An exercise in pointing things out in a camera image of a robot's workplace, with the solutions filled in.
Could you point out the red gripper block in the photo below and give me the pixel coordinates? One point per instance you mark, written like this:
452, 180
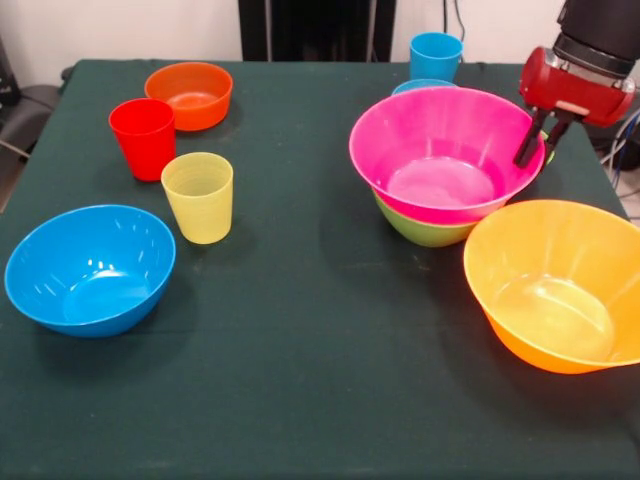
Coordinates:
575, 95

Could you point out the large pink bowl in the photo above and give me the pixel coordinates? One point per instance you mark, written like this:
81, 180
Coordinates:
440, 150

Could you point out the large green bowl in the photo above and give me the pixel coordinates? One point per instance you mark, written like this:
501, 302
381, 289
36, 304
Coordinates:
425, 232

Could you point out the small green bowl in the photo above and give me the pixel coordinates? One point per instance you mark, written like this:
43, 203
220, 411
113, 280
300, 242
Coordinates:
552, 159

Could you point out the large orange bowl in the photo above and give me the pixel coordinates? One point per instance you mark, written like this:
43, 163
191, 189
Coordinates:
550, 250

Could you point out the blue cup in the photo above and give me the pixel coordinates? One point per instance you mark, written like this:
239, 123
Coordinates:
435, 55

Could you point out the small blue bowl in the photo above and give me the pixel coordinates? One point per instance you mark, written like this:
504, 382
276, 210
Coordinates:
407, 87

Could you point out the dark green tablecloth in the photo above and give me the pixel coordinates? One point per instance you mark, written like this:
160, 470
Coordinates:
300, 350

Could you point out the small red-orange bowl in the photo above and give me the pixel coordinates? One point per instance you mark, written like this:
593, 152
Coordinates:
200, 80

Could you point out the yellow cup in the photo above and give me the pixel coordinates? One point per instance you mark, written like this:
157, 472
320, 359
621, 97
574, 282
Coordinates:
200, 210

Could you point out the red cup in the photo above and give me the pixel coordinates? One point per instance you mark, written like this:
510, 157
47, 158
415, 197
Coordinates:
145, 145

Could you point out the large blue bowl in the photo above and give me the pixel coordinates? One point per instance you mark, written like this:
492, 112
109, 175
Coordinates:
90, 270

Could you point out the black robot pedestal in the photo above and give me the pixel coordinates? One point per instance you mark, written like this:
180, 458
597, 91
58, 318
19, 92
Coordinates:
310, 25

